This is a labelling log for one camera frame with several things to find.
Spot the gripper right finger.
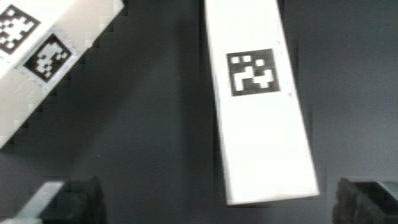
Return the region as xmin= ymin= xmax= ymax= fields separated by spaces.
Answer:
xmin=333 ymin=178 xmax=398 ymax=224

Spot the white desk leg left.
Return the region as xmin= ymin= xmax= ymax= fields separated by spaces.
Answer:
xmin=0 ymin=0 xmax=125 ymax=149

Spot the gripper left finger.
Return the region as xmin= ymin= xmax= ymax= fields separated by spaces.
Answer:
xmin=13 ymin=177 xmax=107 ymax=224

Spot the white desk leg with tag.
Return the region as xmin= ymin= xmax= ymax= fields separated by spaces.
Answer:
xmin=205 ymin=0 xmax=319 ymax=205

